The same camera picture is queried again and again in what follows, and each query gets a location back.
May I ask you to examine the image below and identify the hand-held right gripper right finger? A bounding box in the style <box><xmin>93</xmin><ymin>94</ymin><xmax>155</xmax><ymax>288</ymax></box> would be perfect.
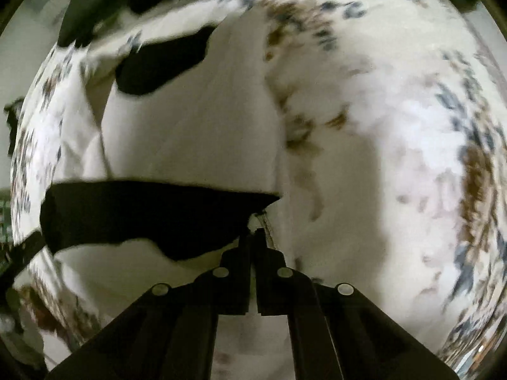
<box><xmin>253</xmin><ymin>228</ymin><xmax>461</xmax><ymax>380</ymax></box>

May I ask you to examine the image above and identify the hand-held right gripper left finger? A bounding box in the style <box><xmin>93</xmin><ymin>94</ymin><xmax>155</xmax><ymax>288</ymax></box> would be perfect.
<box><xmin>45</xmin><ymin>233</ymin><xmax>252</xmax><ymax>380</ymax></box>

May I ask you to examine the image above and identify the white shirt with black trim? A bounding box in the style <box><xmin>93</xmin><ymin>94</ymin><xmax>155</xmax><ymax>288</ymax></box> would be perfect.
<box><xmin>40</xmin><ymin>6</ymin><xmax>286</xmax><ymax>380</ymax></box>

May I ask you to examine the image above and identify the floral printed bedsheet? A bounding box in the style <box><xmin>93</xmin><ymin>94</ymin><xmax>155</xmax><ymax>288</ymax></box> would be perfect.
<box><xmin>10</xmin><ymin>0</ymin><xmax>507</xmax><ymax>380</ymax></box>

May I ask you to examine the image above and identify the dark cloth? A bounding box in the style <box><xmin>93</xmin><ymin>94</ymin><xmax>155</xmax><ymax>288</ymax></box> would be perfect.
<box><xmin>57</xmin><ymin>0</ymin><xmax>222</xmax><ymax>48</ymax></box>

